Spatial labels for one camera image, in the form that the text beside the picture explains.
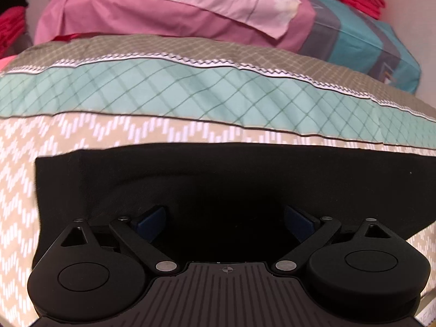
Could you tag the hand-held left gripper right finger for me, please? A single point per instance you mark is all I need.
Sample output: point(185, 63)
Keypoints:
point(299, 223)

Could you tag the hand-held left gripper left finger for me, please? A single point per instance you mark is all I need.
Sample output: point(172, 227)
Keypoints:
point(150, 223)

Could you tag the black pants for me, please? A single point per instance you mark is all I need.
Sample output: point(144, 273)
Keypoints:
point(218, 177)

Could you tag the patterned beige teal quilt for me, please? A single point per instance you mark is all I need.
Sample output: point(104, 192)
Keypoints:
point(170, 92)

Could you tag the teal grey striped pillow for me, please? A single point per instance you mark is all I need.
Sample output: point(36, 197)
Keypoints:
point(357, 41)

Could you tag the pink pillow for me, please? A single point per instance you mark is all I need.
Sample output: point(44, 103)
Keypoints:
point(136, 13)

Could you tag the pink fleece blanket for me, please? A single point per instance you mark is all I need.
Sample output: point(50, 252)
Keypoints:
point(7, 64)

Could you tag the pile of red clothes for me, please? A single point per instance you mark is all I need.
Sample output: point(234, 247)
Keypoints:
point(12, 27)

